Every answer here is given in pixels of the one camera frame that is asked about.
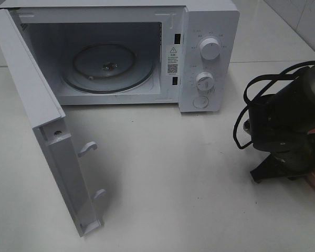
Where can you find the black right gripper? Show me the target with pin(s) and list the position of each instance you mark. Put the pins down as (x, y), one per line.
(291, 164)

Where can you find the round door release button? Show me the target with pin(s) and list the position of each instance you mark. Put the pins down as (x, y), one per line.
(201, 102)

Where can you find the white timer knob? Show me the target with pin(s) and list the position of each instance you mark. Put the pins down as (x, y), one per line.
(205, 81)

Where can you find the white microwave door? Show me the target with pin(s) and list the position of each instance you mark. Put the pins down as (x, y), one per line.
(47, 120)

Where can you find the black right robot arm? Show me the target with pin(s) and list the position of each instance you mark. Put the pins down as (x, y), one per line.
(281, 125)

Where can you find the upper white power knob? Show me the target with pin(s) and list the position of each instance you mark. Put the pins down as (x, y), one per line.
(210, 48)

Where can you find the white microwave oven body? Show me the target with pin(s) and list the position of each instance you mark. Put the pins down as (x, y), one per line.
(172, 30)

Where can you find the glass microwave turntable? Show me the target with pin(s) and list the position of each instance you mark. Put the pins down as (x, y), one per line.
(108, 68)

